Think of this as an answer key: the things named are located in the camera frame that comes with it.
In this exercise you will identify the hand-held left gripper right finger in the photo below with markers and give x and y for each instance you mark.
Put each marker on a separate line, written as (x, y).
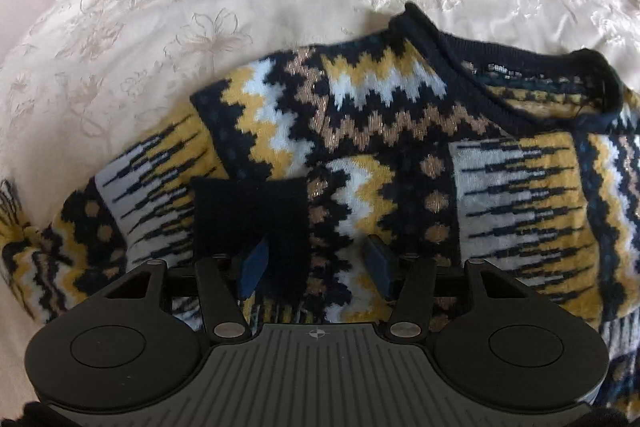
(378, 264)

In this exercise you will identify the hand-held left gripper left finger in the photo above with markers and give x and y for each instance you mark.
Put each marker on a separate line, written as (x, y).
(253, 268)

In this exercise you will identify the zigzag patterned knit sweater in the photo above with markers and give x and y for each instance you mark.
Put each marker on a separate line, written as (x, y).
(400, 147)

